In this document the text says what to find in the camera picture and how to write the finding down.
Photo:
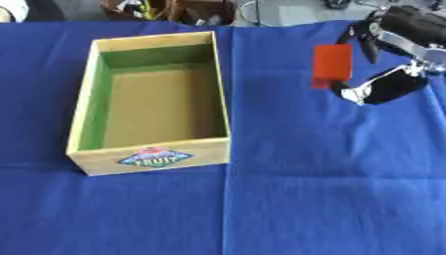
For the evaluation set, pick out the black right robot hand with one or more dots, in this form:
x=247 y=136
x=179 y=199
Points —
x=401 y=30

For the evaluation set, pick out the white round object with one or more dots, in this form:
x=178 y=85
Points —
x=11 y=10

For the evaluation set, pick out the tan cardboard box green inside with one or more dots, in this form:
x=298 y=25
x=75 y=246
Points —
x=154 y=99

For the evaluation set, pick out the red rectangular block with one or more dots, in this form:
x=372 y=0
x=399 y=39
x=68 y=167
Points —
x=332 y=63

